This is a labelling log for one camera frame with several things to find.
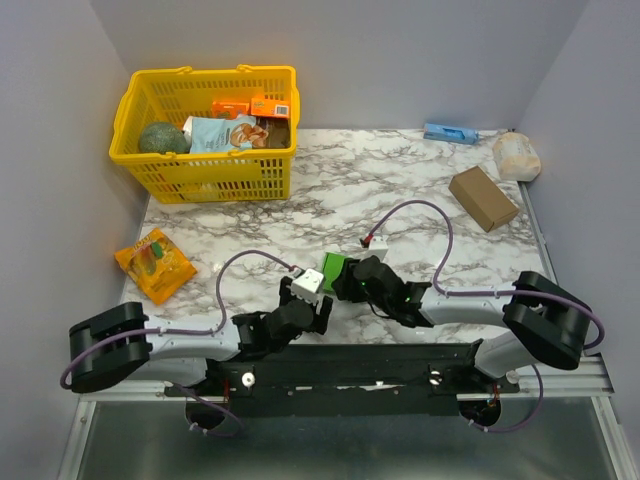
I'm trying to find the green paper box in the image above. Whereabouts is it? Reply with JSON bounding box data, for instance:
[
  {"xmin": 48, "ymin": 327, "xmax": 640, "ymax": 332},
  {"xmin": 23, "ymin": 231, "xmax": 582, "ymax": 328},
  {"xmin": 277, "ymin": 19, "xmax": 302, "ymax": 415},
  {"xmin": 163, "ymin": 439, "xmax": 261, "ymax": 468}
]
[{"xmin": 321, "ymin": 252, "xmax": 355, "ymax": 294}]

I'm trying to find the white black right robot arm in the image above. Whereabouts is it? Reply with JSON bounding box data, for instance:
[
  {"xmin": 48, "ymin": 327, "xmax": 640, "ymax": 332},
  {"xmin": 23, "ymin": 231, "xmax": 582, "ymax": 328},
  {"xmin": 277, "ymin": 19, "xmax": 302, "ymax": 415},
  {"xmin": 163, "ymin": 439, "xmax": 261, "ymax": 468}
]
[{"xmin": 331, "ymin": 256, "xmax": 591, "ymax": 392}]

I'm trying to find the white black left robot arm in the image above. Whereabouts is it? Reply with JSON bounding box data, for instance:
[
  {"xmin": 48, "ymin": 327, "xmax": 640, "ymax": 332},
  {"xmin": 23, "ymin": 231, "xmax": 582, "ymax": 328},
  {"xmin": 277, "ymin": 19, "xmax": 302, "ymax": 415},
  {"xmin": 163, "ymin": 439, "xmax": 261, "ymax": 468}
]
[{"xmin": 60, "ymin": 270, "xmax": 333, "ymax": 395}]

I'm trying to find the brown cardboard box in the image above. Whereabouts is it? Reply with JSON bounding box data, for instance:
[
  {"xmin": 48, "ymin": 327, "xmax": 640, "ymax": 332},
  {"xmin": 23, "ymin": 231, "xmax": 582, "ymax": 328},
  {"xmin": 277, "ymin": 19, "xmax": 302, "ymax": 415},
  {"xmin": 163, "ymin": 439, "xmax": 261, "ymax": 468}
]
[{"xmin": 449, "ymin": 166, "xmax": 519, "ymax": 232}]

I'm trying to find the light blue carton box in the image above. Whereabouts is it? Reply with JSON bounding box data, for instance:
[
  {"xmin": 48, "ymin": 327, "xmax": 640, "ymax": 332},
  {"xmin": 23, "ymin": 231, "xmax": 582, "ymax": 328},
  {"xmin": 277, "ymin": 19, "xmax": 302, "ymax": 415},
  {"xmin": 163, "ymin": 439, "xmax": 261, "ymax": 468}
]
[{"xmin": 423, "ymin": 123, "xmax": 479, "ymax": 145}]

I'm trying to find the orange barcode box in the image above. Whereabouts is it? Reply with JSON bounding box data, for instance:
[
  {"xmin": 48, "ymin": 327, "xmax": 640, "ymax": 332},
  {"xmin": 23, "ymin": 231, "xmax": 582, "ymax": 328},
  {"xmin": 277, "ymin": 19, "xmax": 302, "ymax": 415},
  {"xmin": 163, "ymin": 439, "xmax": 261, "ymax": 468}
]
[{"xmin": 249, "ymin": 97, "xmax": 291, "ymax": 119}]

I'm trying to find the orange snack box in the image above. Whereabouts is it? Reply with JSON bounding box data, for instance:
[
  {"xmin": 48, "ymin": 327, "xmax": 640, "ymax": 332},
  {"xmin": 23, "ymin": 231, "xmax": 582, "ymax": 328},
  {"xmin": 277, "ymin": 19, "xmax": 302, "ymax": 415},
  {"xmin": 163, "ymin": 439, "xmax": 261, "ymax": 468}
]
[{"xmin": 211, "ymin": 101, "xmax": 250, "ymax": 120}]

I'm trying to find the orange candy bag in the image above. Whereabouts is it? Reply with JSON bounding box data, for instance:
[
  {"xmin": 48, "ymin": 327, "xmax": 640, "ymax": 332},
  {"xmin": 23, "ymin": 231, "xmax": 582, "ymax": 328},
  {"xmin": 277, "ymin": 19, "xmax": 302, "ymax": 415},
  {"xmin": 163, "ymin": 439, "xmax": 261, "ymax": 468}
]
[{"xmin": 114, "ymin": 228, "xmax": 197, "ymax": 305}]

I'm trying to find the light blue snack pouch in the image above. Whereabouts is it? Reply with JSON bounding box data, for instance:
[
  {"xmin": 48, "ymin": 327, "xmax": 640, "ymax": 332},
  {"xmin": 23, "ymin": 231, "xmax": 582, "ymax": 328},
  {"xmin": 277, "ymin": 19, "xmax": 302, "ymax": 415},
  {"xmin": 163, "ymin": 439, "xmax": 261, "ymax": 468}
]
[{"xmin": 183, "ymin": 115, "xmax": 269, "ymax": 154}]

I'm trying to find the green round melon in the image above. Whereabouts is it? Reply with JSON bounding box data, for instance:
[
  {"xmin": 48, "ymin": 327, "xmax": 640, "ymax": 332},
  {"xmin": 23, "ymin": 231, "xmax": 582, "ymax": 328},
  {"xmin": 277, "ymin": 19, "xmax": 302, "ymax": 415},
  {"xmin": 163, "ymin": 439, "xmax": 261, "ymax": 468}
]
[{"xmin": 138, "ymin": 122, "xmax": 190, "ymax": 154}]

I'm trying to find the beige wrapped paper bag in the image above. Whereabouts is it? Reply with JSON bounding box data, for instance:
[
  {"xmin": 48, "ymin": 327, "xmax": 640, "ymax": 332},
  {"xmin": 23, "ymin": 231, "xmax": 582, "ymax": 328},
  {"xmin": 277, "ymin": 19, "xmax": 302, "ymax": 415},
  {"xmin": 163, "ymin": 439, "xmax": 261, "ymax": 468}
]
[{"xmin": 493, "ymin": 132, "xmax": 542, "ymax": 182}]

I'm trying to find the yellow plastic shopping basket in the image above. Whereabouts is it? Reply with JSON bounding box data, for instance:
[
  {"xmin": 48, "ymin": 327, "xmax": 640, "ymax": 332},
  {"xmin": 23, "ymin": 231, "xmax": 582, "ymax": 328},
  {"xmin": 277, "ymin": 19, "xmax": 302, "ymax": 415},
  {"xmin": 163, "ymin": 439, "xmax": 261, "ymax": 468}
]
[{"xmin": 109, "ymin": 65, "xmax": 300, "ymax": 204}]

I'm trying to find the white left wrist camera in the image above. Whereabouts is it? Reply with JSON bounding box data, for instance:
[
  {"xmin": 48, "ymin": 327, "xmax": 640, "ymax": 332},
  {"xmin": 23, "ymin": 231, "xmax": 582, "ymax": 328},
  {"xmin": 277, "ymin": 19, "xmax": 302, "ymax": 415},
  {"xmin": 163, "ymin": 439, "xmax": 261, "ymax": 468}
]
[{"xmin": 290, "ymin": 269, "xmax": 325, "ymax": 305}]

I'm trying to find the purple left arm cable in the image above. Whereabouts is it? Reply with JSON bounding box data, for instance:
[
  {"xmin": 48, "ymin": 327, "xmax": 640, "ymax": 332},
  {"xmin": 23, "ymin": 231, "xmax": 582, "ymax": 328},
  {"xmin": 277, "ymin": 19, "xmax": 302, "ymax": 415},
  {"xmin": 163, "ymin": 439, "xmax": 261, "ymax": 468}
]
[{"xmin": 59, "ymin": 250, "xmax": 306, "ymax": 390}]

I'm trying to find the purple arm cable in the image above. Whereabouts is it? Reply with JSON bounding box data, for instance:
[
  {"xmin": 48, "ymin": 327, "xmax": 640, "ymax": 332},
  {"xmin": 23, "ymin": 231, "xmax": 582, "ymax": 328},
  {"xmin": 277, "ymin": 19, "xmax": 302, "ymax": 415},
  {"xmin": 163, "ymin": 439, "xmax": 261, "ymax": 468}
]
[
  {"xmin": 59, "ymin": 250, "xmax": 306, "ymax": 390},
  {"xmin": 359, "ymin": 200, "xmax": 606, "ymax": 351}
]

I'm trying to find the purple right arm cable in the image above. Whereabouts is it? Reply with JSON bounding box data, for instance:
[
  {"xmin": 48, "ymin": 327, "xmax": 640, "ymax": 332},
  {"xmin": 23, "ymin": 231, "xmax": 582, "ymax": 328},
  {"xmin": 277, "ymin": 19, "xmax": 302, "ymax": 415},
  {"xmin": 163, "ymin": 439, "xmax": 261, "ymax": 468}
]
[{"xmin": 359, "ymin": 200, "xmax": 606, "ymax": 351}]

